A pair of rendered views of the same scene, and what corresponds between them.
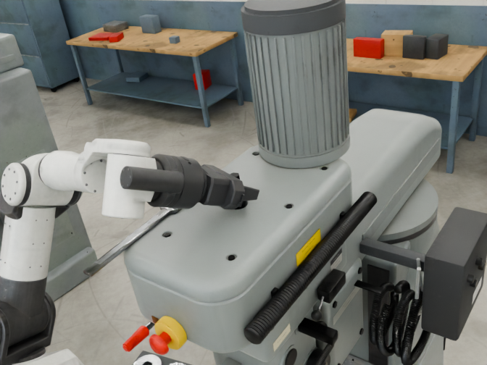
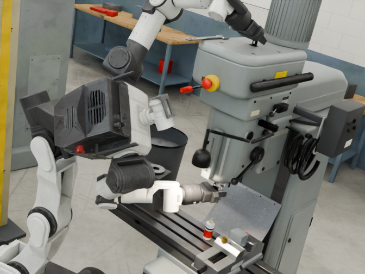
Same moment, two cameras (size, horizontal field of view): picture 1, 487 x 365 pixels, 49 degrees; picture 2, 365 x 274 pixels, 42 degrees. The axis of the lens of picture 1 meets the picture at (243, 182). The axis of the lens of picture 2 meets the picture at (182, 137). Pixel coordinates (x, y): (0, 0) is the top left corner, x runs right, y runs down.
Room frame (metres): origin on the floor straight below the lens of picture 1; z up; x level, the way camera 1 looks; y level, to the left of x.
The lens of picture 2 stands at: (-1.00, 0.35, 2.23)
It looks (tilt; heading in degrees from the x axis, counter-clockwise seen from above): 23 degrees down; 356
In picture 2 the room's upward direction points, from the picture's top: 12 degrees clockwise
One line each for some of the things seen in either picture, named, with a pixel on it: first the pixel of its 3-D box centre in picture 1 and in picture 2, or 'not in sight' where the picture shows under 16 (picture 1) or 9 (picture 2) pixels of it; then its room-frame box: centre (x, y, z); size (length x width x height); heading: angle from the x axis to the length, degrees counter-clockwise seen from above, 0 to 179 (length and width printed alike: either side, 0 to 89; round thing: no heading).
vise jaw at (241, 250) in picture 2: not in sight; (229, 247); (0.71, -0.07, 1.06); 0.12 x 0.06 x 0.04; 48
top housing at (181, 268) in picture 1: (248, 233); (250, 64); (0.86, 0.01, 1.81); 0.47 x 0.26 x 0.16; 140
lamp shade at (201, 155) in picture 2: not in sight; (202, 156); (0.67, 0.14, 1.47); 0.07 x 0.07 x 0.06
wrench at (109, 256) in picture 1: (138, 233); (207, 37); (0.80, 0.20, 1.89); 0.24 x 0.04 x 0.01; 141
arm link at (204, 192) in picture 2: not in sight; (199, 193); (0.81, 0.10, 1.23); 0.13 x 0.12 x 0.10; 29
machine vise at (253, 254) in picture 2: not in sight; (231, 251); (0.73, -0.08, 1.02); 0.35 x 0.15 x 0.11; 138
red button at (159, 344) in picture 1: (161, 342); (207, 83); (0.66, 0.18, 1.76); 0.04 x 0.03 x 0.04; 50
